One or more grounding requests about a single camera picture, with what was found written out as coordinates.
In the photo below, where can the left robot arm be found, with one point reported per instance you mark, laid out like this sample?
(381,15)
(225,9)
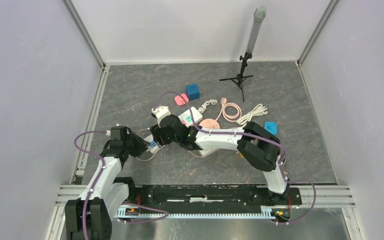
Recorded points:
(90,215)

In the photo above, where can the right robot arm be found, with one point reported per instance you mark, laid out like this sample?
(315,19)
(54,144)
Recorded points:
(260,148)

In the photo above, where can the white slotted cable duct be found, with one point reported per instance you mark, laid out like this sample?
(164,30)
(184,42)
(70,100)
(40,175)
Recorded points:
(263,213)

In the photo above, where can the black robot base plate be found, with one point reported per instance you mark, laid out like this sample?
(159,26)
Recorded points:
(213,198)

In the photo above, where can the grey microphone on tripod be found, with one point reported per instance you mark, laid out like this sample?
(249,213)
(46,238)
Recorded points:
(258,17)

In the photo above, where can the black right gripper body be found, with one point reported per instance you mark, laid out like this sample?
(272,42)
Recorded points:
(158,132)

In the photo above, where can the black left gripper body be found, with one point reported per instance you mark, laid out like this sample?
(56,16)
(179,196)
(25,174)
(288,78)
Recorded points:
(135,145)

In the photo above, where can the light blue cube adapter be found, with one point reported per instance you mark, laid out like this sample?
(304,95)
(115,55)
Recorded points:
(271,127)

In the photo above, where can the white dock with green inset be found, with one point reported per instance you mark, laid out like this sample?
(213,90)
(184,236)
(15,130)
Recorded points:
(188,117)

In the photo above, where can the coral pink adapter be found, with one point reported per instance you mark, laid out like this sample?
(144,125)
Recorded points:
(181,99)

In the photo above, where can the white power strip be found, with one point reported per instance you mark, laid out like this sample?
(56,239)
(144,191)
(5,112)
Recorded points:
(207,152)

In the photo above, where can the dark blue cube socket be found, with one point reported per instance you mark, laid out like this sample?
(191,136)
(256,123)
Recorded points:
(193,92)

